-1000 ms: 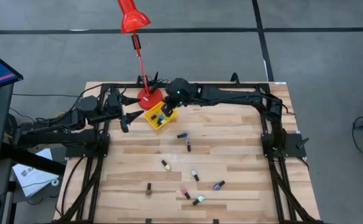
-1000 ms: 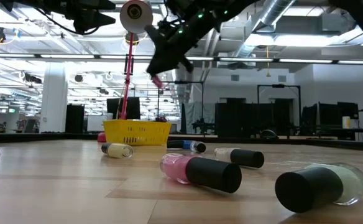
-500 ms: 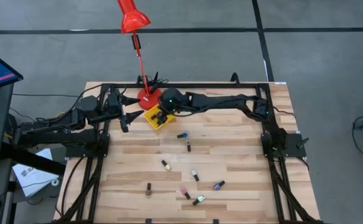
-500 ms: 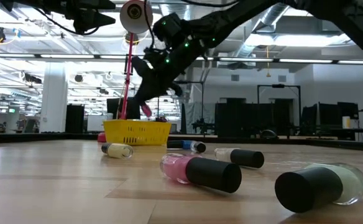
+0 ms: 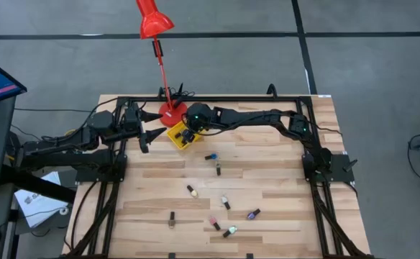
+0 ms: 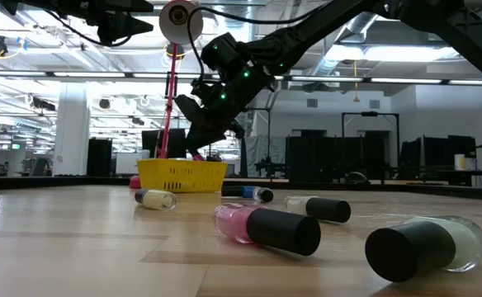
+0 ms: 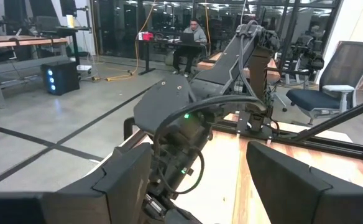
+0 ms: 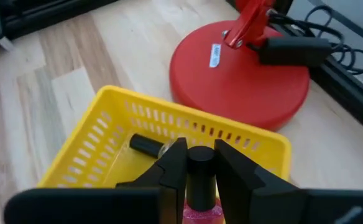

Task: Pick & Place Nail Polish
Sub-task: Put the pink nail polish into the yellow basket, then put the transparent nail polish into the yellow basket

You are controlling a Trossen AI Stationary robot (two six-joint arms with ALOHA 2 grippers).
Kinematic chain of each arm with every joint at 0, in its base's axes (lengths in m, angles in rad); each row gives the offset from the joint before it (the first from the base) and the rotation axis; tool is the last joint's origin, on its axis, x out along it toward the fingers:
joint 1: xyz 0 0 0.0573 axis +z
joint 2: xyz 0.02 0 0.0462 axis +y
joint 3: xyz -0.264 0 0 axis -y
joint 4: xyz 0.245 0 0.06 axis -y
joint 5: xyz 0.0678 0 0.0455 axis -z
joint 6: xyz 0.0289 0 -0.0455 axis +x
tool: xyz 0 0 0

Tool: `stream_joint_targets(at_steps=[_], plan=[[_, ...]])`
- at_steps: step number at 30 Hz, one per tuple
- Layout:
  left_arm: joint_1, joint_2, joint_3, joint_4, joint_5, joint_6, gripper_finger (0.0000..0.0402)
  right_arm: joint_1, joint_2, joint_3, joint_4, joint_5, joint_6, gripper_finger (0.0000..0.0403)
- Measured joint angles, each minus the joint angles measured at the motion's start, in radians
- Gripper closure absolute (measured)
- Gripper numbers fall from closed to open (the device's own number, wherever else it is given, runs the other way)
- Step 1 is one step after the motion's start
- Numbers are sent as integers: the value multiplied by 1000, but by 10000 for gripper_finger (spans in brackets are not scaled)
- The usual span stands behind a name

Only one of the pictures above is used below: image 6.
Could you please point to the ceiling strip light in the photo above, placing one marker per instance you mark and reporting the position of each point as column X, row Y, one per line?
column 88, row 74
column 327, row 78
column 10, row 74
column 472, row 82
column 406, row 81

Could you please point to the clear nail polish bottle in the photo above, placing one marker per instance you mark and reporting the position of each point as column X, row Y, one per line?
column 266, row 195

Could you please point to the pink nail polish bottle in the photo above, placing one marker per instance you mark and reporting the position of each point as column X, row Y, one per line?
column 282, row 231

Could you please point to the blue nail polish bottle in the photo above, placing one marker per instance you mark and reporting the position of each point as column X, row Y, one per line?
column 249, row 191

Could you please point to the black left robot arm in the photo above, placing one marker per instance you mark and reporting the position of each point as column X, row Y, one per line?
column 39, row 5

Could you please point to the black tall frame stand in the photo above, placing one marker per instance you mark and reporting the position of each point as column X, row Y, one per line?
column 369, row 114

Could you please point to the cream-tipped small marker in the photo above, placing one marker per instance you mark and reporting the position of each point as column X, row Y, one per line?
column 160, row 200

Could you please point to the small black desk monitor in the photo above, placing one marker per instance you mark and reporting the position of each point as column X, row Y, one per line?
column 468, row 144

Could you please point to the white paper roll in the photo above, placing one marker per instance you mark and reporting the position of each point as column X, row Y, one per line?
column 459, row 162

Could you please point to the yellow cone pendant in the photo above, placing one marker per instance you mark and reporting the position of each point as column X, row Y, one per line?
column 355, row 99

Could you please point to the black cabinet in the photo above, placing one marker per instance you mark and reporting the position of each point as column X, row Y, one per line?
column 99, row 156

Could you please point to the black aluminium table frame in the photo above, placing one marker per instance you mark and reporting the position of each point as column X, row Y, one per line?
column 59, row 182

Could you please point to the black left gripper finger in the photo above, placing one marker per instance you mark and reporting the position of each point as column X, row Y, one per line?
column 133, row 26
column 138, row 6

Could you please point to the white-tipped small marker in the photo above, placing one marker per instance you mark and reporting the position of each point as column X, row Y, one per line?
column 327, row 209

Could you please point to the pale green nail polish bottle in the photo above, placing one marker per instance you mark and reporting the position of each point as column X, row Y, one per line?
column 406, row 251

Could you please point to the grey plastic sheet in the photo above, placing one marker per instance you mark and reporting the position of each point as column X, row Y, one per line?
column 266, row 154

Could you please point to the silver ventilation duct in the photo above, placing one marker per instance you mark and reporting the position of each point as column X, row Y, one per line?
column 356, row 24

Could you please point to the wooden office desk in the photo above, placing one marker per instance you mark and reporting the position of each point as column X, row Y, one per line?
column 464, row 173

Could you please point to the yellow plastic basket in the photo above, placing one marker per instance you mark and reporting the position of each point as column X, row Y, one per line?
column 181, row 175

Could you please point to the large ceiling light panel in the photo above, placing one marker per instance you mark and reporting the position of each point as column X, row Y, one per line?
column 389, row 53

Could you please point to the large black desk monitor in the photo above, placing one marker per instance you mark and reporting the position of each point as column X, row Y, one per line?
column 436, row 150

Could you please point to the black round speaker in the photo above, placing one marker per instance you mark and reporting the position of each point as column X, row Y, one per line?
column 105, row 103

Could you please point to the red desk lamp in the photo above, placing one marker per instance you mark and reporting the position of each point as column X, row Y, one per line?
column 169, row 103

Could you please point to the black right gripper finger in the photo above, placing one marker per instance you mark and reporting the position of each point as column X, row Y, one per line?
column 216, row 153
column 191, row 119

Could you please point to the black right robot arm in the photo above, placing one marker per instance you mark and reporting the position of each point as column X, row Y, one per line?
column 307, row 29

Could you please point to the white building column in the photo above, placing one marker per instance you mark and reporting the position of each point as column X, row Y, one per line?
column 71, row 132

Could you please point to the grey dome object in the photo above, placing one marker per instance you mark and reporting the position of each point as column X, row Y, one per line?
column 356, row 177

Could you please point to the black partition screen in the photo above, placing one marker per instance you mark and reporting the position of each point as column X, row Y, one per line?
column 327, row 158

